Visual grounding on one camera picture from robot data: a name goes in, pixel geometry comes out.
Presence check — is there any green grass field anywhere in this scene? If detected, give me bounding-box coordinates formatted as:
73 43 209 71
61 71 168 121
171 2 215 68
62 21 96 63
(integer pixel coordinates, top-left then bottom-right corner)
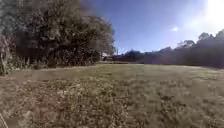
0 62 224 128

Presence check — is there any dense stand of trees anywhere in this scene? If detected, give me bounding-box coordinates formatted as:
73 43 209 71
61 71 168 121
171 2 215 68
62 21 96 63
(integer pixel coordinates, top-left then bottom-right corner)
0 0 116 76

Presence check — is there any dark row of trees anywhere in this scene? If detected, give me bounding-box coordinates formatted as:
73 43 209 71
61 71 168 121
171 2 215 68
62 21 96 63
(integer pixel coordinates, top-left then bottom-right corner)
111 28 224 70

